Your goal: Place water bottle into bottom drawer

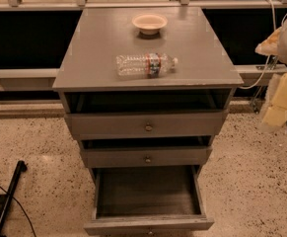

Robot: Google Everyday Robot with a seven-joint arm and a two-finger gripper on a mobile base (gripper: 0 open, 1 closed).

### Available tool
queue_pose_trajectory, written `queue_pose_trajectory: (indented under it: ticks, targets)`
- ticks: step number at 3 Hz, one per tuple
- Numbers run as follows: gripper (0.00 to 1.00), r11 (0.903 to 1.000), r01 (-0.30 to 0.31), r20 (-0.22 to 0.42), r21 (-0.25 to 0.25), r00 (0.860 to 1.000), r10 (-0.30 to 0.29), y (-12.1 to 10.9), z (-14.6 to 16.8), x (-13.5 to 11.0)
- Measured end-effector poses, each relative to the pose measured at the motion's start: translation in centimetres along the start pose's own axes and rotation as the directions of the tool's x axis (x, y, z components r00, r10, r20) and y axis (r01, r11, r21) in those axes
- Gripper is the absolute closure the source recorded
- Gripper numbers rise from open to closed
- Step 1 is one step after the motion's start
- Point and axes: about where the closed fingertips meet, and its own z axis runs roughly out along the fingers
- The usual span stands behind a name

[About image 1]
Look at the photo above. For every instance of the clear plastic water bottle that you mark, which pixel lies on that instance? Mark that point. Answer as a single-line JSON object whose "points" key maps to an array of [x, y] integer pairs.
{"points": [[150, 65]]}

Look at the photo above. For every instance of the grey middle drawer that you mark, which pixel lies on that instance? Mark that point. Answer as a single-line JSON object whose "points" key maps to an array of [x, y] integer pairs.
{"points": [[150, 156]]}

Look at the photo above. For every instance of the grey top drawer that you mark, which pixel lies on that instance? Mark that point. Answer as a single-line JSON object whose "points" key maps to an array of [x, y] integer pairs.
{"points": [[122, 125]]}

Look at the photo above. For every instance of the metal guard rail frame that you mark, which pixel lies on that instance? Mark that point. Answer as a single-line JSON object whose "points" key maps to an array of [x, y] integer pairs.
{"points": [[35, 34]]}

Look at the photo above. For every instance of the grey wooden drawer cabinet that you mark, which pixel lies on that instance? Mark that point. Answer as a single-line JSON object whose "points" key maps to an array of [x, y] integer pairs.
{"points": [[204, 79]]}

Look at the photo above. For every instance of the grey open bottom drawer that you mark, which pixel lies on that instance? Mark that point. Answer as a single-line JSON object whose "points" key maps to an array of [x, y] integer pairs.
{"points": [[147, 200]]}

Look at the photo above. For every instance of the beige shallow bowl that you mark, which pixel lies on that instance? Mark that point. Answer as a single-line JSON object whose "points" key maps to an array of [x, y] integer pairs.
{"points": [[149, 24]]}

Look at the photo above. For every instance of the black metal stand leg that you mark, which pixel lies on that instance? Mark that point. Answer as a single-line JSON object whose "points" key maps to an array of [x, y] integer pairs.
{"points": [[6, 197]]}

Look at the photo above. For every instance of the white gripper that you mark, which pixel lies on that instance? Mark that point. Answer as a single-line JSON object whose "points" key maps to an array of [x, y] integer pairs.
{"points": [[276, 44]]}

